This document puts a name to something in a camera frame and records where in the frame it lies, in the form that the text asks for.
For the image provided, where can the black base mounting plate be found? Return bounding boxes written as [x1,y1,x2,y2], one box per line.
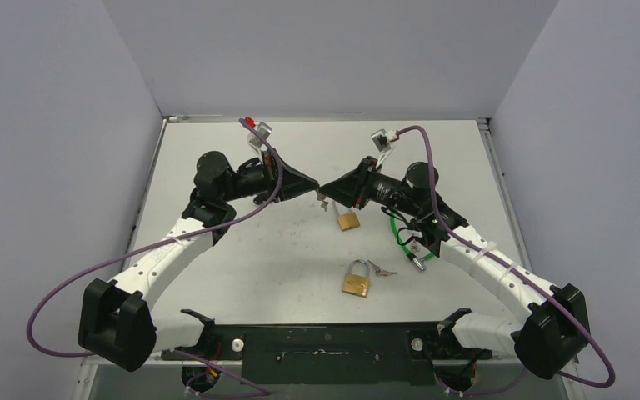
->
[183,322,494,386]

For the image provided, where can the padlock keys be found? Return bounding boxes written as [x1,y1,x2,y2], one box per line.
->
[316,192,329,212]
[367,260,397,277]

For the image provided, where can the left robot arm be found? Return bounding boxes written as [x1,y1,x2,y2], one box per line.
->
[77,151,319,372]

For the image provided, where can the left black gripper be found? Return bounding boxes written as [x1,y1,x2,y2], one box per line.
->
[222,147,319,203]

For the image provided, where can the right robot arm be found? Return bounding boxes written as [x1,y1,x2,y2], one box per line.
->
[319,156,589,379]

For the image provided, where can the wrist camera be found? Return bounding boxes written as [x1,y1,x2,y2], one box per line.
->
[370,129,399,169]
[239,117,273,159]

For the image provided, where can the brass padlock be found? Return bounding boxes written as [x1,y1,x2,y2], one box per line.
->
[332,201,361,232]
[341,259,371,298]

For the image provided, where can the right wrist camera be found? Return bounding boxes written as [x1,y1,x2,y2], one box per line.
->
[370,129,399,169]

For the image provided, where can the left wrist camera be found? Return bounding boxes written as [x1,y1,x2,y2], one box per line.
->
[239,117,273,159]

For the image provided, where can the green cable lock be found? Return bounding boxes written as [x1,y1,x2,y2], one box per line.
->
[388,214,437,273]

